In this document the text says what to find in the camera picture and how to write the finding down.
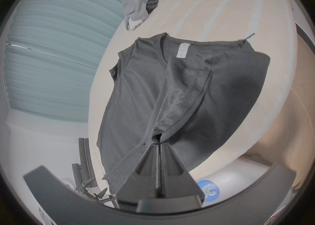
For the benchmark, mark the white garment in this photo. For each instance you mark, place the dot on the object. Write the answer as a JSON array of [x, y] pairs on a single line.
[[134, 24]]

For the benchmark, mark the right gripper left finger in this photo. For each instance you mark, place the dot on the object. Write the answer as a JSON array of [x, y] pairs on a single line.
[[133, 189]]

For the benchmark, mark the black T-shirt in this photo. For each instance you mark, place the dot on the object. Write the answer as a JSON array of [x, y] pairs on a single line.
[[133, 91]]

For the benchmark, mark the blue-green curtain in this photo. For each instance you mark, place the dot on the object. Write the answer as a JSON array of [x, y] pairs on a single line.
[[49, 88], [66, 14]]

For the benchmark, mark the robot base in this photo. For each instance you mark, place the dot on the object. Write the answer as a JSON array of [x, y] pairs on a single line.
[[246, 179]]

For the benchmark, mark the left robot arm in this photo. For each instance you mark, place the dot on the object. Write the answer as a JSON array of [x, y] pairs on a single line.
[[98, 192]]

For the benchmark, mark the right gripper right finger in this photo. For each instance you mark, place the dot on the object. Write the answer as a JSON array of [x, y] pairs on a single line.
[[187, 187]]

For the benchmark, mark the grey garment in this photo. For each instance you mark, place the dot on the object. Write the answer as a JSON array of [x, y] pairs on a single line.
[[135, 6]]

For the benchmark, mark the round white mirror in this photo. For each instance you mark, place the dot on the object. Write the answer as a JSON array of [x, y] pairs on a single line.
[[68, 183]]

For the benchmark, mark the black shiny garment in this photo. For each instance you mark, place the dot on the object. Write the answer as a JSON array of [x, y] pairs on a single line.
[[152, 3]]

